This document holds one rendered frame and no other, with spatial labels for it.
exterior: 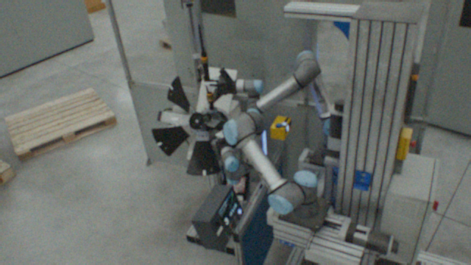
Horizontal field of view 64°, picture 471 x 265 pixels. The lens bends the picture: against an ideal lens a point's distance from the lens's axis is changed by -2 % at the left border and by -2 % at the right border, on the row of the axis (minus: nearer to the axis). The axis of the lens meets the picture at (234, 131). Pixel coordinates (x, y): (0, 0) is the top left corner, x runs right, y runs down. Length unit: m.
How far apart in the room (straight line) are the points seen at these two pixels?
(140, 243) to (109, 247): 0.27
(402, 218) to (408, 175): 0.21
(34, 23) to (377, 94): 6.68
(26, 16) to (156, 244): 5.23
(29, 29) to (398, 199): 6.78
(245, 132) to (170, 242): 1.75
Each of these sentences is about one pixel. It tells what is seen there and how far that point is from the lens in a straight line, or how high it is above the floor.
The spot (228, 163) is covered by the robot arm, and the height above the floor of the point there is 1.20.
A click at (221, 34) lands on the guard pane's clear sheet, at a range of 3.06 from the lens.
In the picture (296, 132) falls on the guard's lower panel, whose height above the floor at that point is 0.72.
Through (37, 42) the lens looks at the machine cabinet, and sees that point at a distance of 7.77.
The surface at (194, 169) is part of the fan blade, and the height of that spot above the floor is 0.97.
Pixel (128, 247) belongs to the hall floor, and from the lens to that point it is 3.51.
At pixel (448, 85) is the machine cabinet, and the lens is 4.49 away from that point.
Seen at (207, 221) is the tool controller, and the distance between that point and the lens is 1.79.
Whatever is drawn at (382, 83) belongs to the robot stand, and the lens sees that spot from 1.72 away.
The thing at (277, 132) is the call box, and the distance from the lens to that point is 2.65.
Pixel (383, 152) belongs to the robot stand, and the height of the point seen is 1.42.
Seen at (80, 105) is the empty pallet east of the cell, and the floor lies 0.13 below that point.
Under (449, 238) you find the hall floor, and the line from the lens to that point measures 3.57.
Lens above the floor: 2.55
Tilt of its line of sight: 34 degrees down
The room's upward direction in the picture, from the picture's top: 6 degrees counter-clockwise
